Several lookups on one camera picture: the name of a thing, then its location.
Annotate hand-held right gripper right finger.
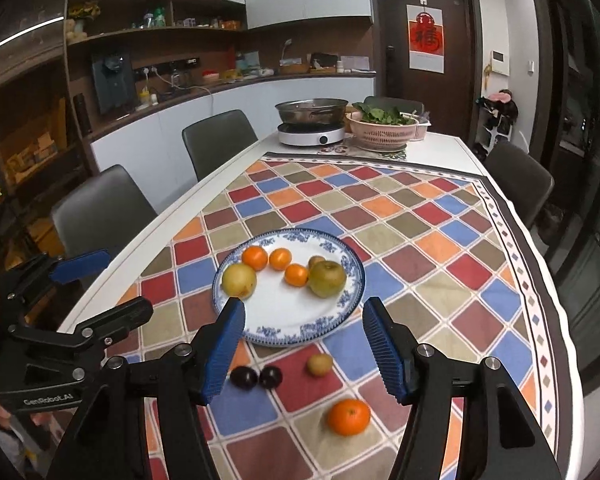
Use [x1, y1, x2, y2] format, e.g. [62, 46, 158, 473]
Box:
[362, 296, 563, 480]

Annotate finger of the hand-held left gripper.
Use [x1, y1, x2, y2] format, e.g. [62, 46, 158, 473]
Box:
[0, 250, 112, 313]
[7, 296, 154, 356]

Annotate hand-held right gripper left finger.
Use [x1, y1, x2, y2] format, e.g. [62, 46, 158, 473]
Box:
[47, 297, 247, 480]

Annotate dark plum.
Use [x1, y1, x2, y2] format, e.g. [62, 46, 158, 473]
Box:
[229, 366, 259, 389]
[258, 366, 284, 389]

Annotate blue rimmed white plate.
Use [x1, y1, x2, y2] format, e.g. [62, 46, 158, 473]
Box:
[211, 229, 367, 348]

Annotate yellow pear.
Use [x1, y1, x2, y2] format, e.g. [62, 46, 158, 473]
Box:
[222, 262, 258, 297]

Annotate round orange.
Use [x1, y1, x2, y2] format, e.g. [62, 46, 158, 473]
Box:
[327, 398, 371, 437]

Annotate green apple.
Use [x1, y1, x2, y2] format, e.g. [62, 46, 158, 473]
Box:
[307, 260, 347, 298]

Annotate large orange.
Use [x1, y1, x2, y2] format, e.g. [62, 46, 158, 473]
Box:
[242, 245, 269, 271]

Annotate medium orange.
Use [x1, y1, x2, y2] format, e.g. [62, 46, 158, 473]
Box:
[284, 263, 309, 287]

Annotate grey dining chair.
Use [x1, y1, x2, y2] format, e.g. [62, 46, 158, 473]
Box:
[50, 164, 158, 273]
[485, 139, 555, 231]
[364, 96, 426, 113]
[181, 109, 259, 181]

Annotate person's clothing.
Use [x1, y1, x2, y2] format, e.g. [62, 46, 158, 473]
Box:
[0, 400, 46, 480]

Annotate colourful checked tablecloth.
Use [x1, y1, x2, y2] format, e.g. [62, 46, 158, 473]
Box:
[115, 152, 578, 480]

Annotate wooden shelf unit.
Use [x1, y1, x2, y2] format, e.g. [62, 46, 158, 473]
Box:
[0, 0, 96, 281]

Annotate white lower cabinets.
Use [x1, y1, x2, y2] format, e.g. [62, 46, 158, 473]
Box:
[89, 76, 376, 176]

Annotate patterned placemat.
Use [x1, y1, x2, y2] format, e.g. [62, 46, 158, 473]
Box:
[316, 142, 410, 162]

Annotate pink colander basket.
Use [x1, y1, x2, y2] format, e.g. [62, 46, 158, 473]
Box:
[345, 112, 415, 151]

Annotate white induction cooker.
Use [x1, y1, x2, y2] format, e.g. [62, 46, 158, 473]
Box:
[277, 122, 347, 147]

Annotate green leafy vegetables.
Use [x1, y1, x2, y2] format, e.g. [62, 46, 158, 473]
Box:
[352, 101, 426, 126]

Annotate white high chair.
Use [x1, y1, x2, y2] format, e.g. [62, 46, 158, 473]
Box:
[480, 120, 513, 153]

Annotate steel pan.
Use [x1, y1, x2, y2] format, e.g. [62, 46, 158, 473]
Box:
[274, 98, 351, 126]

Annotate yellow flowers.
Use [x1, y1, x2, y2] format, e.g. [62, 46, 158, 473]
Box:
[67, 1, 101, 21]

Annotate dark brown door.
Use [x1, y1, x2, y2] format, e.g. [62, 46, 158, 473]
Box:
[369, 0, 483, 153]

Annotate dark glass doors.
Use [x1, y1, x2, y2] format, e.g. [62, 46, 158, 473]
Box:
[527, 0, 600, 396]

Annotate dark wall water dispenser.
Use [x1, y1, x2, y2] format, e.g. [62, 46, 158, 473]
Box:
[90, 50, 138, 116]

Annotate red and white wall poster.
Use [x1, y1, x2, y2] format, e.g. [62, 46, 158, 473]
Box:
[406, 4, 447, 72]

